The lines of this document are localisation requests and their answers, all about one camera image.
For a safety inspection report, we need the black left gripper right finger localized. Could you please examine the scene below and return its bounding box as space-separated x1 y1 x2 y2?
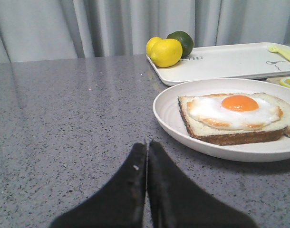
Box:
147 141 257 228

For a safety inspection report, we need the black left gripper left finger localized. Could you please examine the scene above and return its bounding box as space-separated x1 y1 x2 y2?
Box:
50 143 147 228

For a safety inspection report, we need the white round plate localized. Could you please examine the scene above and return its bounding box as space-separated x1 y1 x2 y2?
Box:
153 78 290 162

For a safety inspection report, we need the bottom bread slice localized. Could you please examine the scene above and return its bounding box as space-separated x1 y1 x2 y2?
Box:
178 93 290 145

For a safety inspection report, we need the white rectangular tray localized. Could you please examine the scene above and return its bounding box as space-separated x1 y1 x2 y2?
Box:
152 42 290 86

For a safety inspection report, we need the fried egg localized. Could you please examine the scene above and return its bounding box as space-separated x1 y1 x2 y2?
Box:
187 95 283 130

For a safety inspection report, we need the front yellow lemon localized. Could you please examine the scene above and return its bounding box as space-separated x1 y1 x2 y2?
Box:
149 38 183 68

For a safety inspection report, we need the yellow lemon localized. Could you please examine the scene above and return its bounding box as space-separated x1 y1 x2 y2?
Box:
149 38 183 68
146 37 162 56

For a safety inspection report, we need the green lime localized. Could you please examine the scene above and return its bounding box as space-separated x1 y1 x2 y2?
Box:
166 30 194 58

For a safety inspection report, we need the wooden cutting board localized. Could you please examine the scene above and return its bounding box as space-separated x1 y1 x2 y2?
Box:
265 76 290 85

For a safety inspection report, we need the rear yellow lemon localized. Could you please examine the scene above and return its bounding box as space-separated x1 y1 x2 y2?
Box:
146 37 162 56

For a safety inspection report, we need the yellow plastic fork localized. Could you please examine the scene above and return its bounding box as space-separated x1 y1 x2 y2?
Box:
268 46 290 61

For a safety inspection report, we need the grey curtain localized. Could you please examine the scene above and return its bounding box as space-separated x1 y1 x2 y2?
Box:
0 0 290 63

